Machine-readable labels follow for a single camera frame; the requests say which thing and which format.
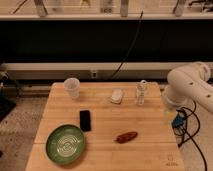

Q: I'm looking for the black hanging cable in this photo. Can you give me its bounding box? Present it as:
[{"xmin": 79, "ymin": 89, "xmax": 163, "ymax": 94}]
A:
[{"xmin": 105, "ymin": 9, "xmax": 145, "ymax": 81}]

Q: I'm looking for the black smartphone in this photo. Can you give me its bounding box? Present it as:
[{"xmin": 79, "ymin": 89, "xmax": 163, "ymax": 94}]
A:
[{"xmin": 80, "ymin": 110, "xmax": 91, "ymax": 132}]

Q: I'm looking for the clear glass bottle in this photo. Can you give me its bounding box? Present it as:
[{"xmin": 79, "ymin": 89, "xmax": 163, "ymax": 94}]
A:
[{"xmin": 135, "ymin": 80, "xmax": 148, "ymax": 106}]

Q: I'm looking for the black floor cable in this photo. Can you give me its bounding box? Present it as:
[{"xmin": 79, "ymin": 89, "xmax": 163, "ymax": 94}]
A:
[{"xmin": 175, "ymin": 99, "xmax": 209, "ymax": 171}]

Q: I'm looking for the small white box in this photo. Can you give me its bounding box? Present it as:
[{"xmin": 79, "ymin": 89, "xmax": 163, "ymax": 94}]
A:
[{"xmin": 110, "ymin": 89, "xmax": 124, "ymax": 104}]

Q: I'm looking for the translucent plastic cup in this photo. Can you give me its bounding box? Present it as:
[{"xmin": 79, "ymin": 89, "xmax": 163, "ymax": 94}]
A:
[{"xmin": 64, "ymin": 78, "xmax": 80, "ymax": 99}]

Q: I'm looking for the red pepper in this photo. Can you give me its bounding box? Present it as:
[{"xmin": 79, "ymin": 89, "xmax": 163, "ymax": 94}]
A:
[{"xmin": 115, "ymin": 131, "xmax": 138, "ymax": 144}]

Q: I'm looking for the green ceramic bowl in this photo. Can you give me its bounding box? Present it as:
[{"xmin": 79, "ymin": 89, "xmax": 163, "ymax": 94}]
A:
[{"xmin": 45, "ymin": 124, "xmax": 86, "ymax": 165}]

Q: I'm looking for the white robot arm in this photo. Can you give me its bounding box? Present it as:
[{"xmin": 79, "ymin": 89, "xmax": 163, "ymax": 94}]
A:
[{"xmin": 162, "ymin": 62, "xmax": 213, "ymax": 124}]

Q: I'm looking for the blue cable connector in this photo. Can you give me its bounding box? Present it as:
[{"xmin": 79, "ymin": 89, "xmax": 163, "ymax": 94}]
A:
[{"xmin": 172, "ymin": 114, "xmax": 186, "ymax": 128}]

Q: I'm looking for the white wall outlet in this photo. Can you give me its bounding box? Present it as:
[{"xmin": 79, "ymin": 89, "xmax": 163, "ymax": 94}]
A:
[{"xmin": 91, "ymin": 71, "xmax": 98, "ymax": 79}]

